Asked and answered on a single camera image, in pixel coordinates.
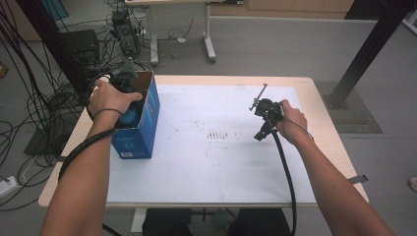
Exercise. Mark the blue plastic bottle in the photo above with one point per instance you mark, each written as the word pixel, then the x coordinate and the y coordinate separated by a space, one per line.
pixel 128 118

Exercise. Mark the grey tape strip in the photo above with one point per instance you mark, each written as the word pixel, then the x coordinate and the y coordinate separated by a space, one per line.
pixel 358 179

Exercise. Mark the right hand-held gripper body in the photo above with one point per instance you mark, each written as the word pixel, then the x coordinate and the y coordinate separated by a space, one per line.
pixel 269 111

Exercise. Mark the person's shoe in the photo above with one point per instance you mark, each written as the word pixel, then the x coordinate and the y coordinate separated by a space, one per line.
pixel 413 184

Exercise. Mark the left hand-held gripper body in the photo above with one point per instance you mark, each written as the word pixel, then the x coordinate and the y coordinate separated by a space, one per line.
pixel 126 80

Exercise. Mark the blue cardboard box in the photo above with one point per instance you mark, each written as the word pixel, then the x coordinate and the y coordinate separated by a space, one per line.
pixel 141 141

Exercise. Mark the person's left leg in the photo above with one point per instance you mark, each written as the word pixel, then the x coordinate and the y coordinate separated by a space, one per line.
pixel 167 224

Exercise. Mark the person's right hand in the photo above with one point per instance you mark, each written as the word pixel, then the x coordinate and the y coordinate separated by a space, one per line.
pixel 293 123

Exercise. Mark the grey computer tower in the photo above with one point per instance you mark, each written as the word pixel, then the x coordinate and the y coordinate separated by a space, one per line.
pixel 126 32

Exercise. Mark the person's left hand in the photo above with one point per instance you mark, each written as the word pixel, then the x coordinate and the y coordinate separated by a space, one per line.
pixel 106 98

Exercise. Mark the white desk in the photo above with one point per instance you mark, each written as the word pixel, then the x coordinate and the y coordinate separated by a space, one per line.
pixel 208 36

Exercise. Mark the black case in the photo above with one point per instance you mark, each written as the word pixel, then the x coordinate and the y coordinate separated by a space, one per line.
pixel 81 46

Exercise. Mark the black metal stand post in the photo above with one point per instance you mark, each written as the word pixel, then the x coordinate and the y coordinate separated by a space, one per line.
pixel 52 39
pixel 370 42

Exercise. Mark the white table mat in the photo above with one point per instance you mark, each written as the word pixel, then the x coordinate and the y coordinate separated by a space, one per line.
pixel 213 170

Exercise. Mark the person's right leg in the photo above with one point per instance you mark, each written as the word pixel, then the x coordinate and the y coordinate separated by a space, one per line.
pixel 260 224

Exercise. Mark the white table leg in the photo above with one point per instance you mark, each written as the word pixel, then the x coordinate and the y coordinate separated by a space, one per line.
pixel 138 223

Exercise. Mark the thin black wristband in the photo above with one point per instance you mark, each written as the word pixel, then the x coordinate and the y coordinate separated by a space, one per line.
pixel 108 109

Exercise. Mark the white power strip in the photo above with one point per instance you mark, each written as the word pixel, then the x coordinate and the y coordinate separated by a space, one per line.
pixel 7 186

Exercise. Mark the person's leg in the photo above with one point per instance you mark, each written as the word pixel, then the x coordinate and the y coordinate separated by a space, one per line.
pixel 167 224
pixel 260 224

